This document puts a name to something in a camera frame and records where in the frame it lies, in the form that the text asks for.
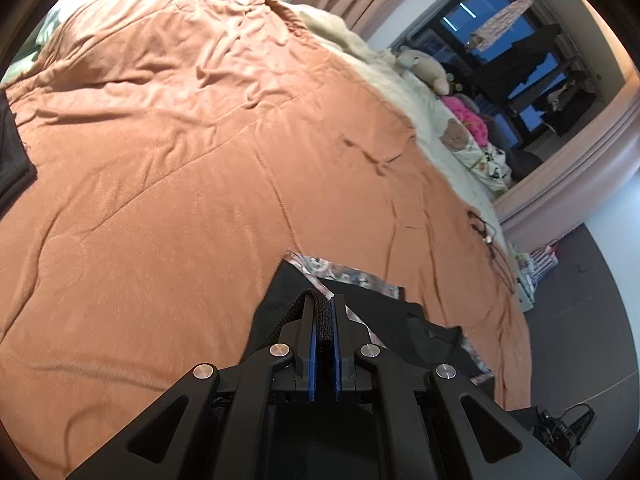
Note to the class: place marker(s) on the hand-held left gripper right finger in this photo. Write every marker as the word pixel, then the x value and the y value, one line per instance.
pixel 336 360

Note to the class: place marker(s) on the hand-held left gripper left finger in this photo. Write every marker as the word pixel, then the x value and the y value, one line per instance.
pixel 312 350

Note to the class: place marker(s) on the black ribbed garment floral trim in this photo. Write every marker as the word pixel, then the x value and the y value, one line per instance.
pixel 400 325

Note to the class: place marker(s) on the orange blanket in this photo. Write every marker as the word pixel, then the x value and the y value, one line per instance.
pixel 200 185

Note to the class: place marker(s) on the bear printed cream cloth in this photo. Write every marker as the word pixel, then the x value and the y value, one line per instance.
pixel 475 155

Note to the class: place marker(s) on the dark grey cushion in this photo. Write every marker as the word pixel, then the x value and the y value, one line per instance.
pixel 522 162

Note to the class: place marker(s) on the pink cloth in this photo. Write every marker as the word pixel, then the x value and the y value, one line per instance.
pixel 467 117

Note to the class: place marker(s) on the beige plush toy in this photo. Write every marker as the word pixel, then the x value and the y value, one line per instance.
pixel 425 65

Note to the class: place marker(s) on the black hanging garments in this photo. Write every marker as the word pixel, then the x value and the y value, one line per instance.
pixel 520 60

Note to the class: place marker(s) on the plain black folded garment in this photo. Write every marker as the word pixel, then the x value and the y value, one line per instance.
pixel 12 160

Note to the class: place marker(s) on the dark framed window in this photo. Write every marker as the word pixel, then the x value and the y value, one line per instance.
pixel 465 10

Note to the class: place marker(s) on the floral hanging garment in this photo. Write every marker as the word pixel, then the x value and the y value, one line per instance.
pixel 500 22

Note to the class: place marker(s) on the light green pillow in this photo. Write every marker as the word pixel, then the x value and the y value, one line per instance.
pixel 47 27

